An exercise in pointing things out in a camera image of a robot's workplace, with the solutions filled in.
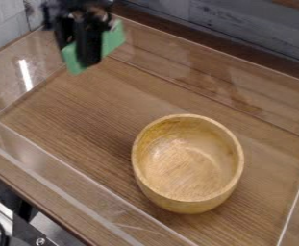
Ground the brown wooden bowl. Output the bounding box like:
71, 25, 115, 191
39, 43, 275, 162
131, 114, 246, 214

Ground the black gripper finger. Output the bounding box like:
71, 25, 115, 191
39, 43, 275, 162
53, 16, 75, 49
75, 14, 104, 67

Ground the clear acrylic tray enclosure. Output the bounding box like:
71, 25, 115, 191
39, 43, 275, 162
0, 15, 299, 246

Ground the black metal bracket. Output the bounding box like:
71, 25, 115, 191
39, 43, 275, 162
12, 212, 57, 246

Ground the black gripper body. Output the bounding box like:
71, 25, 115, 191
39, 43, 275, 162
41, 0, 115, 30

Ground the green rectangular block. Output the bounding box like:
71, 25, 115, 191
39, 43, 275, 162
60, 19, 125, 75

